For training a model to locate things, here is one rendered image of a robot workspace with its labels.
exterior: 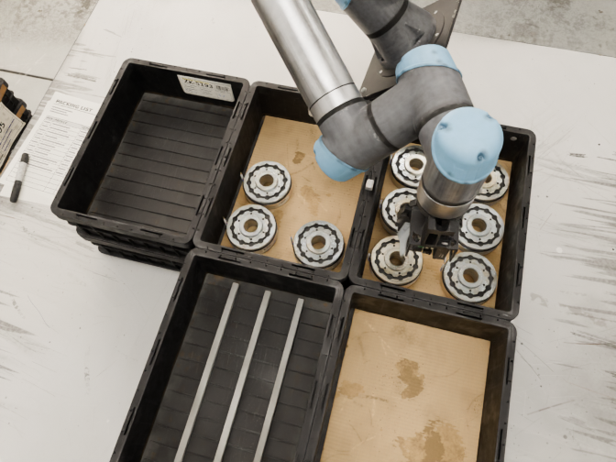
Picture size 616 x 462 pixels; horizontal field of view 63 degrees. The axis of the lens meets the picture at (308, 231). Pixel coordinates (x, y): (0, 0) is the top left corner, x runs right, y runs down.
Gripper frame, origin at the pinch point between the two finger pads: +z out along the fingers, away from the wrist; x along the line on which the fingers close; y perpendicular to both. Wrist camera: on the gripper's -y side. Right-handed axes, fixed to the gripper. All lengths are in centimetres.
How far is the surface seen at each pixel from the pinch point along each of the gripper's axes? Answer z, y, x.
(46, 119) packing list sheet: 27, -33, -98
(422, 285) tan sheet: 14.1, 4.0, 2.6
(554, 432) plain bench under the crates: 27.1, 26.4, 31.9
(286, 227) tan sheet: 14.1, -4.8, -26.2
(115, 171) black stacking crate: 14, -13, -67
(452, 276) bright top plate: 10.9, 2.4, 7.7
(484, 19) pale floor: 97, -156, 34
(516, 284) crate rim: 5.5, 4.4, 17.9
